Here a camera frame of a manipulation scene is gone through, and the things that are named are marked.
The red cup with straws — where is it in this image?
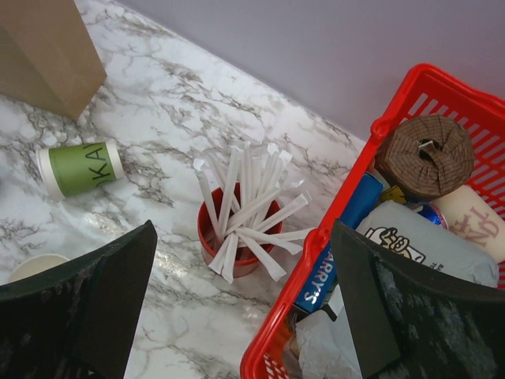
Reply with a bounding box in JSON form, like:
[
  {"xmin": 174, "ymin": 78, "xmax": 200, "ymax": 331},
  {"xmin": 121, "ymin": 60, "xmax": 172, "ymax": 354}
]
[{"xmin": 193, "ymin": 143, "xmax": 311, "ymax": 283}]

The beige wrapped roll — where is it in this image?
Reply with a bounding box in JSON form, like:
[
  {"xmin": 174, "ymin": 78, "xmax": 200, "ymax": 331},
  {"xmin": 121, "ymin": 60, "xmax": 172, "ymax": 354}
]
[{"xmin": 432, "ymin": 185, "xmax": 504, "ymax": 263}]

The red plastic basket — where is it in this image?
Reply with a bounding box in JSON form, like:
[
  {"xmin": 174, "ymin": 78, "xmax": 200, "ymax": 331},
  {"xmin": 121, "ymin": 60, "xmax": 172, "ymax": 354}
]
[{"xmin": 240, "ymin": 63, "xmax": 504, "ymax": 378}]

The blue snack box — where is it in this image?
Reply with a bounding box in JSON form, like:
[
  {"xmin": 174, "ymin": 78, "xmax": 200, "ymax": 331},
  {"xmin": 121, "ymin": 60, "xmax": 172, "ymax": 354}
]
[{"xmin": 293, "ymin": 173, "xmax": 384, "ymax": 319}]

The brown paper bag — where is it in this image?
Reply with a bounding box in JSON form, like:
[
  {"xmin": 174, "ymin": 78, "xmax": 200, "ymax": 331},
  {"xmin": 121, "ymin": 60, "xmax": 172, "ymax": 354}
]
[{"xmin": 1, "ymin": 0, "xmax": 107, "ymax": 120}]

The grey crumpled pouch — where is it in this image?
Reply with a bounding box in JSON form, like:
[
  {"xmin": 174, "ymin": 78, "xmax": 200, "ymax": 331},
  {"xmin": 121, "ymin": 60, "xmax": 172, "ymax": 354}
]
[{"xmin": 296, "ymin": 294, "xmax": 362, "ymax": 378}]

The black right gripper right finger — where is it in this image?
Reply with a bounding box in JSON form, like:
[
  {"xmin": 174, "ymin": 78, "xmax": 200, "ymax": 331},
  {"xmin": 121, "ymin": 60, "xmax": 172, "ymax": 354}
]
[{"xmin": 331, "ymin": 220, "xmax": 504, "ymax": 378}]

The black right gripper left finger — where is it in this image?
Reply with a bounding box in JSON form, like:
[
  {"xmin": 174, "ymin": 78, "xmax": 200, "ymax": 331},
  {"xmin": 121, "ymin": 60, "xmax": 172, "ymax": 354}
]
[{"xmin": 1, "ymin": 221, "xmax": 157, "ymax": 378}]

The green paper coffee cup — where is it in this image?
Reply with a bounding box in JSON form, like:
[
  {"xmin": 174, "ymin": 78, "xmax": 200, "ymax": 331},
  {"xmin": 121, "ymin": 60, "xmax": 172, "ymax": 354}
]
[{"xmin": 36, "ymin": 141, "xmax": 125, "ymax": 201}]

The grey coffee bag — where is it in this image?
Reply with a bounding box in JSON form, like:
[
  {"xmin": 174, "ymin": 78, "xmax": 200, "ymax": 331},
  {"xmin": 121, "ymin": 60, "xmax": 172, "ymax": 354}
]
[{"xmin": 357, "ymin": 201, "xmax": 499, "ymax": 287}]

